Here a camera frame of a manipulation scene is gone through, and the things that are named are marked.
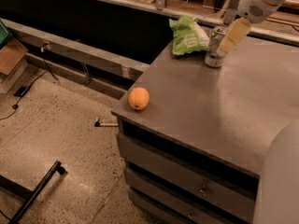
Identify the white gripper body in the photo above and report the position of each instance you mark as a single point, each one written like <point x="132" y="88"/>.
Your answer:
<point x="251" y="7"/>

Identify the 7up soda can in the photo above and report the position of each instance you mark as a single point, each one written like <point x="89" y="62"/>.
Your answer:
<point x="212" y="58"/>

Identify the black power adapter with cable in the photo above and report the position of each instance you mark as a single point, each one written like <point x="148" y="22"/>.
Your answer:
<point x="23" y="90"/>

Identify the green rice chip bag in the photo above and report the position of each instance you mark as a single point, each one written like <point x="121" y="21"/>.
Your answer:
<point x="188" y="35"/>

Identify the grey metal rail frame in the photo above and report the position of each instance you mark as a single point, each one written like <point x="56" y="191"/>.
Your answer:
<point x="93" y="68"/>

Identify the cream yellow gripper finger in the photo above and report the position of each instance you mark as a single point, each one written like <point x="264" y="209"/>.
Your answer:
<point x="235" y="33"/>

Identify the cardboard box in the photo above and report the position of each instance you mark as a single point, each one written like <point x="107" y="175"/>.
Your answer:
<point x="10" y="55"/>

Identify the black metal stand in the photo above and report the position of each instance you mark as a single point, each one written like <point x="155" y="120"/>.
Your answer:
<point x="28" y="196"/>

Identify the small wooden stick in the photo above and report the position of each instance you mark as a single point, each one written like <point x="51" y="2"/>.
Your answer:
<point x="99" y="123"/>

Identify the grey drawer cabinet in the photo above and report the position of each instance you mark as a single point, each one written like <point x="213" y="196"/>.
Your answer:
<point x="187" y="178"/>

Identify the green bin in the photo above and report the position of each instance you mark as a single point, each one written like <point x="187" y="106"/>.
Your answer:
<point x="5" y="35"/>

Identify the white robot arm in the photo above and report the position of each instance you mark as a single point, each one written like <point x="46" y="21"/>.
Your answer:
<point x="277" y="200"/>

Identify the orange fruit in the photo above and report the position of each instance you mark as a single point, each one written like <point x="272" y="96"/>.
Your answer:
<point x="138" y="98"/>

